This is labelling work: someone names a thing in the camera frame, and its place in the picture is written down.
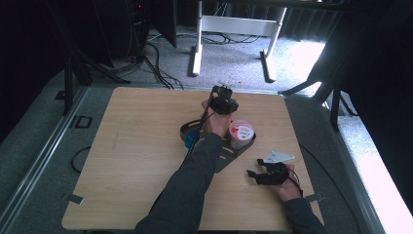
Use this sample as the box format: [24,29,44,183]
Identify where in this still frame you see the black floor cable bundle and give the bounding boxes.
[141,41,185,91]

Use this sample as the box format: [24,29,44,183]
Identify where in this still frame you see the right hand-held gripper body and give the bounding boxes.
[255,149,297,186]

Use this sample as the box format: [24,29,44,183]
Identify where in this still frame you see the grey tape piece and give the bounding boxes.
[304,192,326,203]
[61,192,85,206]

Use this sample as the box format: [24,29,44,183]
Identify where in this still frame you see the hand-held gripper cable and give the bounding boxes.
[179,92,217,169]
[287,143,363,234]

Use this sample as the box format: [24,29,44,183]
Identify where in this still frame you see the black computer tower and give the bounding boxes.
[110,0,151,61]

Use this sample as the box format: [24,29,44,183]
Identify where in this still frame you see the left hand-held gripper cable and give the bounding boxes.
[179,92,217,169]

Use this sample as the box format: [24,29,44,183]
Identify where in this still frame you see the white desk frame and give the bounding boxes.
[187,0,288,84]

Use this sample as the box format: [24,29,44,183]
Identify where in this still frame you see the blue cup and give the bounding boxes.
[184,130,202,150]

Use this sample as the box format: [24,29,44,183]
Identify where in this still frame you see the black cable loop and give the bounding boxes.
[70,145,93,175]

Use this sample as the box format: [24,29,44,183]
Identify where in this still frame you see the pink cup with lid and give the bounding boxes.
[227,119,255,151]

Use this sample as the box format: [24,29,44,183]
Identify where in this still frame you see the person's right hand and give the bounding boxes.
[274,163,305,203]

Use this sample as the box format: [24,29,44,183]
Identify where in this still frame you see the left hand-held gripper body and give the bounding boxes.
[208,81,240,116]

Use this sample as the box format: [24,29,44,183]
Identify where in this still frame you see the right hand-held gripper cable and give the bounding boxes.
[287,143,363,234]

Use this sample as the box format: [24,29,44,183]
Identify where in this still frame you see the aluminium floor rail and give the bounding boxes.
[0,85,91,228]
[319,98,389,234]

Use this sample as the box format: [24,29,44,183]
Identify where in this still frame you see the black fan-shaped tray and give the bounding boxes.
[179,118,257,175]

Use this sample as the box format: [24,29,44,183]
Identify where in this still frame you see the person's left hand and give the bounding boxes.
[201,98,234,138]

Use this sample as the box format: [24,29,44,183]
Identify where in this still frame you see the black metal stand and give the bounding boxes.
[278,0,359,133]
[45,0,131,117]

